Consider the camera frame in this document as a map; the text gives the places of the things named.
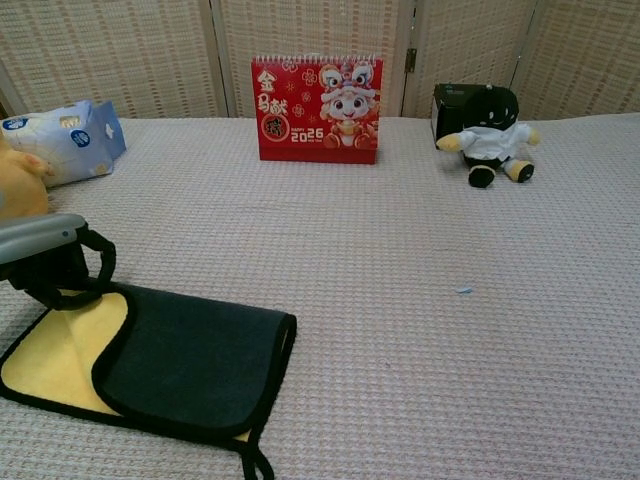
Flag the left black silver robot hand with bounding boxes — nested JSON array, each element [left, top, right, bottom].
[[0, 213, 117, 311]]

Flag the yellow cloth black trim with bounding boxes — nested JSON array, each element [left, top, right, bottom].
[[0, 282, 298, 480]]

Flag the yellow plush dinosaur toy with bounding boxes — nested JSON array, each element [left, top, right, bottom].
[[0, 137, 55, 219]]

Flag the blue white tissue pack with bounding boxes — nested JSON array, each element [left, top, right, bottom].
[[0, 99, 128, 189]]

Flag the woven folding screen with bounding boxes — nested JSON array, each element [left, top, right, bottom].
[[0, 0, 640, 121]]

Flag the red desk calendar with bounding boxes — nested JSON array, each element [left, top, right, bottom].
[[251, 54, 385, 165]]

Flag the white woven tablecloth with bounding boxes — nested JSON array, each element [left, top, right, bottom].
[[0, 117, 640, 480]]

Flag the black cardboard box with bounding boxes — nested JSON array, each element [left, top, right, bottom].
[[432, 83, 494, 141]]

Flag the black plush doll white shirt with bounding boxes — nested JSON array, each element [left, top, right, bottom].
[[435, 85, 541, 189]]

